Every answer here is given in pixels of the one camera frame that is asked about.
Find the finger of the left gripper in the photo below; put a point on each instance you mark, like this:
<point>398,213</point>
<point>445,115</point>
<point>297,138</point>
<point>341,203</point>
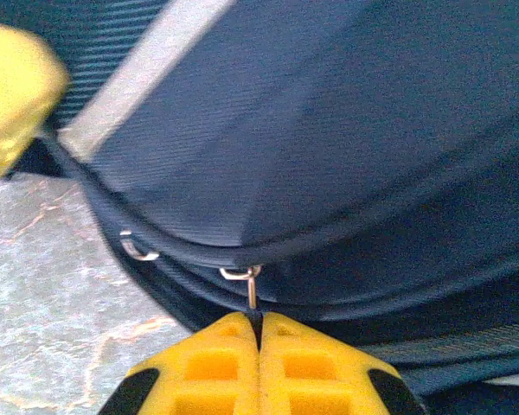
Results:
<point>13,95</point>

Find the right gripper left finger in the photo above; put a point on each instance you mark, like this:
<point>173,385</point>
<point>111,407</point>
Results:
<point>242,389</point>

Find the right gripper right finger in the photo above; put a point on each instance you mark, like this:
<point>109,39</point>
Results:
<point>277,389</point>

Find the navy blue backpack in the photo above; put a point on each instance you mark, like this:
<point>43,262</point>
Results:
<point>328,129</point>

